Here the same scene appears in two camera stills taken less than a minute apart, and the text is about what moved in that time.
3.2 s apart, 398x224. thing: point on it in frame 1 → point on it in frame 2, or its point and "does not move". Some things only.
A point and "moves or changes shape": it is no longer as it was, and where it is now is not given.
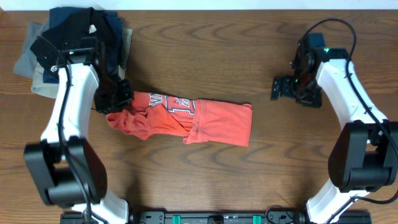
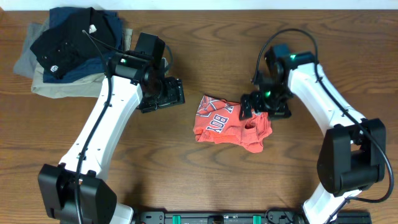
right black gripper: x=313 y=101 → x=256 y=96
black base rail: x=227 y=217 does not move
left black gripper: x=129 y=96 → x=176 y=94
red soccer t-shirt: x=152 y=114 moves or changes shape
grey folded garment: x=25 y=64 does not move
